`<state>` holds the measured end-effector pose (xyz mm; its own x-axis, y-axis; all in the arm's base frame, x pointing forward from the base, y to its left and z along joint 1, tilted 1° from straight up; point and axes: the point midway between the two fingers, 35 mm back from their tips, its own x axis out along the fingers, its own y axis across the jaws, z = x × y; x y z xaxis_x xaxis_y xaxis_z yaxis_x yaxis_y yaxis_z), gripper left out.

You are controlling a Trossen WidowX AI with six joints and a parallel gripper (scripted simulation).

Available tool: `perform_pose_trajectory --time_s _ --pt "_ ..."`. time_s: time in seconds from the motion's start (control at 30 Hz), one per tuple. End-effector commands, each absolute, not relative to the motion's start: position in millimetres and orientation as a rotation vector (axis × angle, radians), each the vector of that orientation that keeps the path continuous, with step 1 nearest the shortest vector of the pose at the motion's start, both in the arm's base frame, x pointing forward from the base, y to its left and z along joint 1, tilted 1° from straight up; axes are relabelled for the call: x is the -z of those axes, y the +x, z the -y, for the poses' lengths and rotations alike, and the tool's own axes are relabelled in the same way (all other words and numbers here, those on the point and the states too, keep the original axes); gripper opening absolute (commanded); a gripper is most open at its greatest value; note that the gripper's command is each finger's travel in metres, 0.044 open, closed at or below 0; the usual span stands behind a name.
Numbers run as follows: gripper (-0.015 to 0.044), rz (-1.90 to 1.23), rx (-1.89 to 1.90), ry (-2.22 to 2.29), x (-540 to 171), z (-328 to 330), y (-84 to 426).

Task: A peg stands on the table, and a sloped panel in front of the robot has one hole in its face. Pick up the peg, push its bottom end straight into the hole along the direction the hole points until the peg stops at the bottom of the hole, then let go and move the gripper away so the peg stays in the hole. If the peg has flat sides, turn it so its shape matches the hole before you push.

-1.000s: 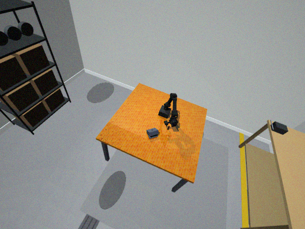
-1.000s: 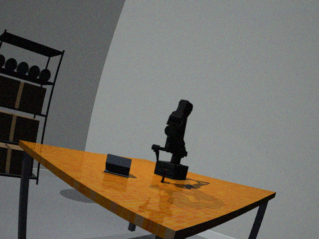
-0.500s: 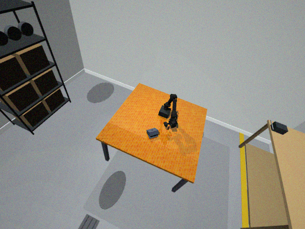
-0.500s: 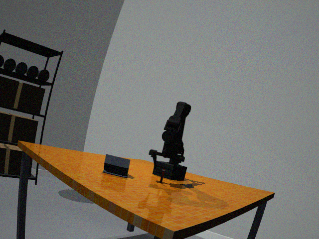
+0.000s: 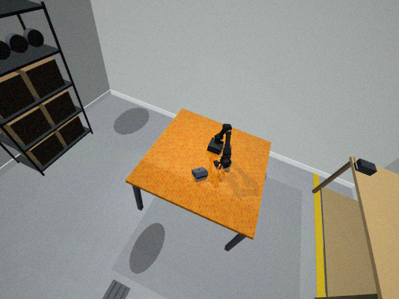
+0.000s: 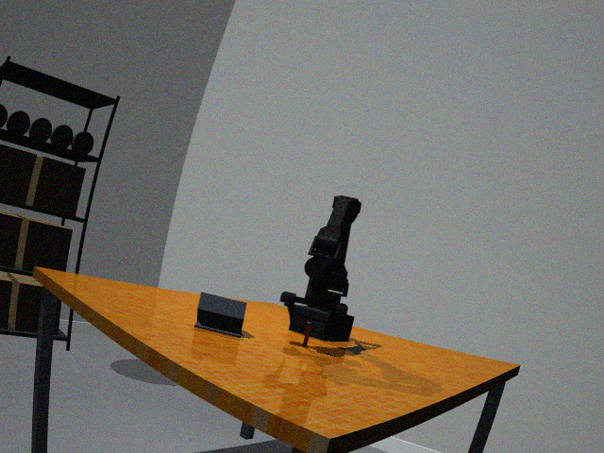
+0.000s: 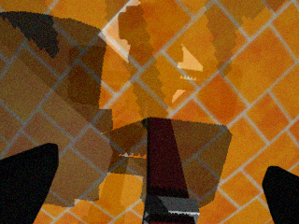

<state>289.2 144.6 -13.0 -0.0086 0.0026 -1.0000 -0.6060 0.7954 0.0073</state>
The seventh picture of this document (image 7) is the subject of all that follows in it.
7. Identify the dark red square peg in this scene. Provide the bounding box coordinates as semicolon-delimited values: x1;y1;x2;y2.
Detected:
142;116;199;224

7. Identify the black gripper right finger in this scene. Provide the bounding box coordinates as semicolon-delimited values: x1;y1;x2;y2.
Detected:
262;165;299;224

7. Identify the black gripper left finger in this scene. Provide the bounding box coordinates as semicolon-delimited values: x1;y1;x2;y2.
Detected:
0;143;59;224

